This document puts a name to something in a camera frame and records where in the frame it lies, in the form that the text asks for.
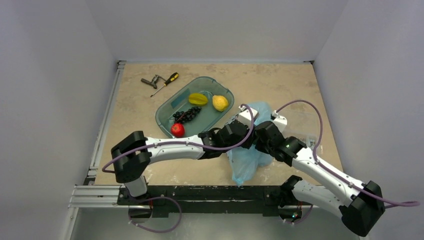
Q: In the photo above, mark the light blue plastic bag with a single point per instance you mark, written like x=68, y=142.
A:
x=244, y=162

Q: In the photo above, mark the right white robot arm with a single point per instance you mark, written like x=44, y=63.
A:
x=357, y=204

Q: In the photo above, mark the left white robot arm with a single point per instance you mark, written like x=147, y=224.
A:
x=132, y=155

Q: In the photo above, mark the yellow fake lemon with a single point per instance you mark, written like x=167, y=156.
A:
x=220, y=103

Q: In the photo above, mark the yellow fake starfruit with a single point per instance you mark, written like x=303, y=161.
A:
x=197, y=99

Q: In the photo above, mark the dark fake grape bunch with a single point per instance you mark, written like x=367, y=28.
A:
x=186, y=116

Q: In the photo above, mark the red fake apple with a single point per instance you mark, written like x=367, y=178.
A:
x=177, y=130

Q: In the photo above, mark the teal plastic tray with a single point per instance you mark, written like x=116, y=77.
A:
x=195, y=119

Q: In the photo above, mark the yellow black screwdriver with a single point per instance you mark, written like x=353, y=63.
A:
x=171, y=79

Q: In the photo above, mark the grey metal tool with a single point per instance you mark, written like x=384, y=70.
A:
x=154, y=82

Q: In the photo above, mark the clear plastic screw box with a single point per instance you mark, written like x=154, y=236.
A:
x=302, y=125

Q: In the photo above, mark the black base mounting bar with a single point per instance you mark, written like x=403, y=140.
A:
x=162, y=200

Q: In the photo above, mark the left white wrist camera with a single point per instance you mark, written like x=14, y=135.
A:
x=246, y=116

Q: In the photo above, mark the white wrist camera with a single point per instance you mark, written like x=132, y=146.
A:
x=279, y=121
x=246, y=116

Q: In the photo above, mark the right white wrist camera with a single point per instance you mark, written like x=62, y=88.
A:
x=279, y=121

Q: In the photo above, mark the aluminium frame rail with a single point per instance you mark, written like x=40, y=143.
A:
x=91, y=195

